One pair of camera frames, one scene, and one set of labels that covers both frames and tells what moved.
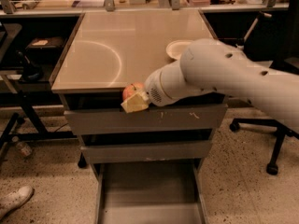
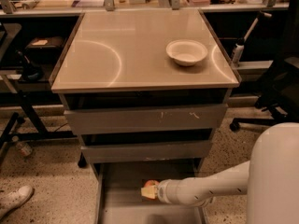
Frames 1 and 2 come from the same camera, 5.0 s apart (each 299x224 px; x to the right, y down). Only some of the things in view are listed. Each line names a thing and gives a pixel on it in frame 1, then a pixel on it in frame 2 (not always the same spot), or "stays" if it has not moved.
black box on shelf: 44,50 stays
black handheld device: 30,71 stays
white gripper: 153,86 to 163,191
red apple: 131,90 to 150,183
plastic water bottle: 23,148 stays
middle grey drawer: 147,152 stays
